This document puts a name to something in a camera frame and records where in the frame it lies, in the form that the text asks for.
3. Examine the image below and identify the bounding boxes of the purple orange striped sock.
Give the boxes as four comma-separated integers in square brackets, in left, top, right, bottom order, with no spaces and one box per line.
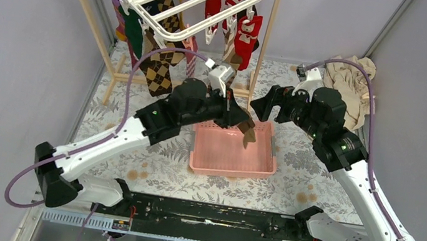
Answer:
[111,0,127,42]

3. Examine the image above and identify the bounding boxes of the dark argyle sock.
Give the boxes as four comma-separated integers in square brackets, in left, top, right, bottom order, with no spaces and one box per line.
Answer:
[143,0,182,32]

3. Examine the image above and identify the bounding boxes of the brown striped sock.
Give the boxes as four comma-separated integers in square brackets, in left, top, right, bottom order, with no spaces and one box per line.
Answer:
[222,29,243,71]

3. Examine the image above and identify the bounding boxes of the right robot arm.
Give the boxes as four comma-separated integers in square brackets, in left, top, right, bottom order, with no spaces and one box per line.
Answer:
[250,85,415,241]

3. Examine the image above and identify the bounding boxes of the beige crumpled cloth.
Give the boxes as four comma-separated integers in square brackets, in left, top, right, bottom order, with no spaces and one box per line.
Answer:
[323,62,370,131]

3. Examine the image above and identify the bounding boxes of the beige purple striped sock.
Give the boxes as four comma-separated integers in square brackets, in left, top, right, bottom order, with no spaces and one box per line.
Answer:
[183,36,198,78]

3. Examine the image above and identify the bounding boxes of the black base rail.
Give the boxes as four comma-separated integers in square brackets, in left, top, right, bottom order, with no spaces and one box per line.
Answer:
[98,192,316,241]

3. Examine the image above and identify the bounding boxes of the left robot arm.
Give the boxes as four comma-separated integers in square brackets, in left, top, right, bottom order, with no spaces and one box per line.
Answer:
[34,78,251,215]

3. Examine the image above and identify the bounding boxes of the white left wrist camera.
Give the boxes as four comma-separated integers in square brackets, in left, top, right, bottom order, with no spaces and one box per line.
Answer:
[205,58,235,97]

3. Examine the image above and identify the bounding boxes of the brown argyle sock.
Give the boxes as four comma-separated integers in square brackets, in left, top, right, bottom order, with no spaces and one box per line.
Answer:
[139,51,185,97]

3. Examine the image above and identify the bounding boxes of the plain brown sock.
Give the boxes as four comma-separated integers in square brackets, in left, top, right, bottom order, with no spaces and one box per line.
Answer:
[237,119,257,149]

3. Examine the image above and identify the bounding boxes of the wooden hanger stand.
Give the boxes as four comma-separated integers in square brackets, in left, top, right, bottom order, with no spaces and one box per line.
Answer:
[79,0,280,106]

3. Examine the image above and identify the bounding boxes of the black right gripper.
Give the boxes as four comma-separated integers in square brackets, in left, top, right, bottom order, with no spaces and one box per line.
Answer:
[247,75,328,139]

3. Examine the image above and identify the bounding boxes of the pink plastic basket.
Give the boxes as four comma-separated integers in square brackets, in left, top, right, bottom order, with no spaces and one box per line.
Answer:
[189,121,277,179]

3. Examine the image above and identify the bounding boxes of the green sock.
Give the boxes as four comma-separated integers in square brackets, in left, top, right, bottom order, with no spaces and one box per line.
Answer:
[122,9,144,62]

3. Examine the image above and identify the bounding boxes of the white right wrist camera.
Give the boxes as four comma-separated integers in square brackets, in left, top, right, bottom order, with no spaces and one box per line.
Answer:
[292,64,323,96]

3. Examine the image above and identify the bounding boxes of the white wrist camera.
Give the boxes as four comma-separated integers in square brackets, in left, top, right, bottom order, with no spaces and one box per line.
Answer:
[292,64,323,96]
[205,58,235,97]

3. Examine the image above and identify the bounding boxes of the red bear sock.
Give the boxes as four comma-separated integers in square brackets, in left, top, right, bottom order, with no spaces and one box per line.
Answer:
[234,16,263,71]

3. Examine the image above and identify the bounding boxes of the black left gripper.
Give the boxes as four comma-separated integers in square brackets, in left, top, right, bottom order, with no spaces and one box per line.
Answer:
[178,80,253,136]

